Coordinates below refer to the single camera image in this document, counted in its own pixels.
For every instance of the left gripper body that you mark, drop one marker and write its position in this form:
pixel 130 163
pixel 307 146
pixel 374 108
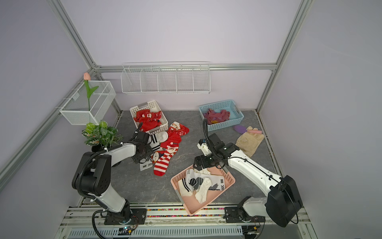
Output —
pixel 147 152

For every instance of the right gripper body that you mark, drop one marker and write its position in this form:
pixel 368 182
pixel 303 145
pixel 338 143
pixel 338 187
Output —
pixel 206 161

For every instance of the red penguin sock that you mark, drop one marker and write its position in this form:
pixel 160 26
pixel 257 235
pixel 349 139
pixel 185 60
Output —
pixel 155 157

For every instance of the santa striped small sock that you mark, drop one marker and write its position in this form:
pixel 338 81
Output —
pixel 162 164

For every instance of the white sock black pattern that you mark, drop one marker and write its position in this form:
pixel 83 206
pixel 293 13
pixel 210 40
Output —
pixel 195 182

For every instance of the white sock grey emblem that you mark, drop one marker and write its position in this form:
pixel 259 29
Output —
pixel 217 182

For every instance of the red white striped sock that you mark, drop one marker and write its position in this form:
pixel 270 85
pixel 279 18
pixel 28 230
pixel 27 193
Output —
pixel 147 119

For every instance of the santa face red sock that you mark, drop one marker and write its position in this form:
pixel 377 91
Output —
pixel 178 128

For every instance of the pink purple yellow sock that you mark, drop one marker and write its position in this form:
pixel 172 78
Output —
pixel 214 117

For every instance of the white black striped sock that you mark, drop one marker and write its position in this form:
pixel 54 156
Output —
pixel 155 140

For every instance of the plain red fleece sock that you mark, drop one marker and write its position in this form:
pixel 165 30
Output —
pixel 172 141

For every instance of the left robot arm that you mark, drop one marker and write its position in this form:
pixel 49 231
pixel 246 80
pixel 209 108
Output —
pixel 93 175

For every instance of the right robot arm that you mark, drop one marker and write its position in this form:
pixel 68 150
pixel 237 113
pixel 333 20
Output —
pixel 282 200

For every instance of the pink plastic basket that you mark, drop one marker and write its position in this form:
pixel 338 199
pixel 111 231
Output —
pixel 191 205

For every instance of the white plastic basket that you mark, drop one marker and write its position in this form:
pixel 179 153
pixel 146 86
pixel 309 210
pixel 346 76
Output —
pixel 153 106

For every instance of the green potted plant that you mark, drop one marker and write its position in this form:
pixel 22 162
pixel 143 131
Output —
pixel 101 136

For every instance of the beige work glove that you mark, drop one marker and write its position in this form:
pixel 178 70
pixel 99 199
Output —
pixel 249 142

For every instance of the artificial pink tulip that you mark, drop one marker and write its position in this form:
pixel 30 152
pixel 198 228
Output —
pixel 89 90

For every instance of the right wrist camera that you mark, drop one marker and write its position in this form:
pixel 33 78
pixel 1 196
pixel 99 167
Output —
pixel 203 146

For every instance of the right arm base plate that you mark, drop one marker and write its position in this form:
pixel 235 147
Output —
pixel 238 215

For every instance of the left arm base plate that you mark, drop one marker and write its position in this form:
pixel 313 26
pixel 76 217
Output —
pixel 134 216

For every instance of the white mesh wall box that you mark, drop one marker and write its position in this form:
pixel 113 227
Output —
pixel 75 110

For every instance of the white wire wall shelf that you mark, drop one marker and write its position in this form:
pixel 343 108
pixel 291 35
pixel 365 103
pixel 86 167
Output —
pixel 166 77

